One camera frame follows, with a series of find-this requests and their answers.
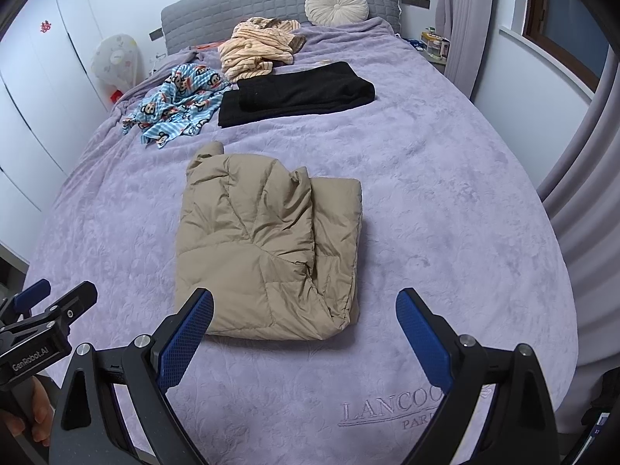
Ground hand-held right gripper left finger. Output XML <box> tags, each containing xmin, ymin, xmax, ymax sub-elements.
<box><xmin>48</xmin><ymin>287</ymin><xmax>215</xmax><ymax>465</ymax></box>

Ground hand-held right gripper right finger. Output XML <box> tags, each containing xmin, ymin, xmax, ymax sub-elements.
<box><xmin>396</xmin><ymin>288</ymin><xmax>558</xmax><ymax>465</ymax></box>

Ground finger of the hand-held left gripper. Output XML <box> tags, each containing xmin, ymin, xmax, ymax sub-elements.
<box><xmin>29</xmin><ymin>281</ymin><xmax>98</xmax><ymax>333</ymax></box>
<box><xmin>0</xmin><ymin>278</ymin><xmax>52</xmax><ymax>323</ymax></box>

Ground beige puffer jacket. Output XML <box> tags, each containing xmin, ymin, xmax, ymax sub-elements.
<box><xmin>175</xmin><ymin>141</ymin><xmax>364</xmax><ymax>342</ymax></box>

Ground person's left hand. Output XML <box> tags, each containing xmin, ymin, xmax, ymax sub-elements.
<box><xmin>0</xmin><ymin>378</ymin><xmax>52</xmax><ymax>443</ymax></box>

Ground purple bed blanket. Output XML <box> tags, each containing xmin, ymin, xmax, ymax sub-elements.
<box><xmin>22</xmin><ymin>17</ymin><xmax>582</xmax><ymax>465</ymax></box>

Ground white wardrobe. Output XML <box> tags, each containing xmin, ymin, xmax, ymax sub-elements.
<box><xmin>0</xmin><ymin>0</ymin><xmax>163</xmax><ymax>257</ymax></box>

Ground grey curtain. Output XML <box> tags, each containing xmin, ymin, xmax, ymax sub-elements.
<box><xmin>436</xmin><ymin>0</ymin><xmax>478</xmax><ymax>95</ymax></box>
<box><xmin>537</xmin><ymin>53</ymin><xmax>620</xmax><ymax>398</ymax></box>

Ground blue monkey print garment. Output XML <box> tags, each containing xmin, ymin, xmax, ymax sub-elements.
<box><xmin>121</xmin><ymin>63</ymin><xmax>232</xmax><ymax>150</ymax></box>

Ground white covered fan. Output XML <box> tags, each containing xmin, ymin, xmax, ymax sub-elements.
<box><xmin>92</xmin><ymin>34</ymin><xmax>143</xmax><ymax>102</ymax></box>

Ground black folded garment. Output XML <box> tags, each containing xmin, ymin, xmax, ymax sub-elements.
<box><xmin>218</xmin><ymin>61</ymin><xmax>376</xmax><ymax>129</ymax></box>

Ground bedside clutter of boxes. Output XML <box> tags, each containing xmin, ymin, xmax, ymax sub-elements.
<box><xmin>407</xmin><ymin>24</ymin><xmax>451</xmax><ymax>63</ymax></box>

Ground beige striped garment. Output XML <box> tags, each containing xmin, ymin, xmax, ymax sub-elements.
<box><xmin>218</xmin><ymin>17</ymin><xmax>307</xmax><ymax>84</ymax></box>

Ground grey quilted headboard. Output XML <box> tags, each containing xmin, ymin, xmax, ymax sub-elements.
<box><xmin>161</xmin><ymin>0</ymin><xmax>403</xmax><ymax>54</ymax></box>

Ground round white cushion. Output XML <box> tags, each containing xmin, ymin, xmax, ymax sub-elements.
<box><xmin>305</xmin><ymin>0</ymin><xmax>370</xmax><ymax>26</ymax></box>

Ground brown window frame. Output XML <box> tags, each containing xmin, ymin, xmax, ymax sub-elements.
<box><xmin>525</xmin><ymin>0</ymin><xmax>612</xmax><ymax>92</ymax></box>

